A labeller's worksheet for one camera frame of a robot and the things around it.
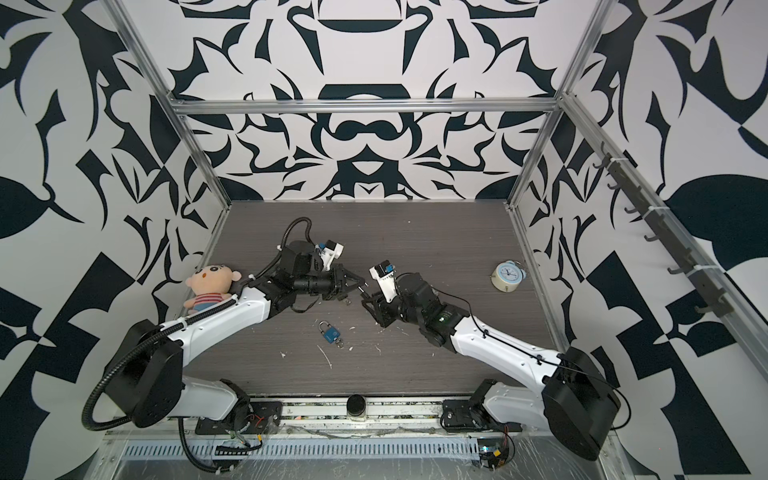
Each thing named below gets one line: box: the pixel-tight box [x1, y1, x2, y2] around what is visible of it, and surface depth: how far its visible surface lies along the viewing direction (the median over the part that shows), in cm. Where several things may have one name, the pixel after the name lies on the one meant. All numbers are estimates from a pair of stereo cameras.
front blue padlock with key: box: [318, 320, 344, 349], surface depth 89 cm
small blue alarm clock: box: [489, 260, 527, 292], surface depth 98 cm
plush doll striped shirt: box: [183, 264, 242, 315], surface depth 91 cm
